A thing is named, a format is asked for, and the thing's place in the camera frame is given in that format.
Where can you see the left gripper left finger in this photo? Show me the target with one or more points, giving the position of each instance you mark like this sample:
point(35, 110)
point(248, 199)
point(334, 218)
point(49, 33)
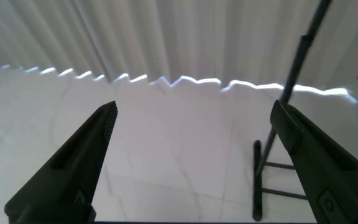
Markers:
point(67, 174)

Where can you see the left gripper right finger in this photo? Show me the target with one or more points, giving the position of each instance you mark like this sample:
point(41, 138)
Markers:
point(331, 174)

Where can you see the black clothes rack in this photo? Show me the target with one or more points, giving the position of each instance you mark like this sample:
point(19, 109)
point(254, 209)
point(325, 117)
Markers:
point(303, 46)

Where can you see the white curtain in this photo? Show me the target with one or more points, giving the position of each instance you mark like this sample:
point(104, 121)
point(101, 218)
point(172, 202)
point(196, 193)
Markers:
point(135, 37)

